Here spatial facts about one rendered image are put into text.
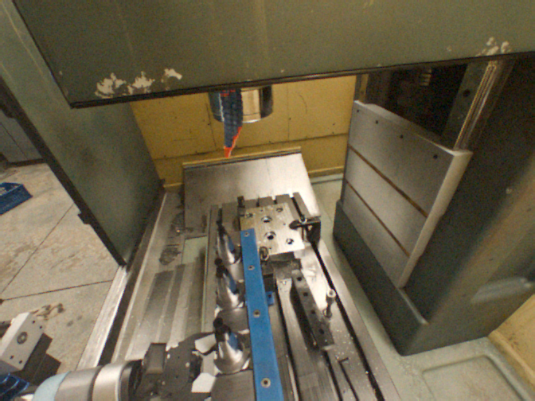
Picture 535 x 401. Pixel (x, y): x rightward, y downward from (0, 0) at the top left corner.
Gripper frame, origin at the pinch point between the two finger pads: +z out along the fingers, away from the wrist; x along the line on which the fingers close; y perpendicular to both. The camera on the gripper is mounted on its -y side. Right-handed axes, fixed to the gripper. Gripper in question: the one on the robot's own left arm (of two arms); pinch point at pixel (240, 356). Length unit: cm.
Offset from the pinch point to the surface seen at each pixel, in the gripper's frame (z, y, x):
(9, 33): -55, -51, -78
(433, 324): 57, 34, -9
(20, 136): -356, 66, -421
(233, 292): 0.3, -4.8, -9.7
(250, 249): 4.6, -2.6, -21.7
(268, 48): 11.3, -44.3, -12.5
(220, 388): -3.0, -2.0, 4.8
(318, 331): 19.5, 24.7, -11.0
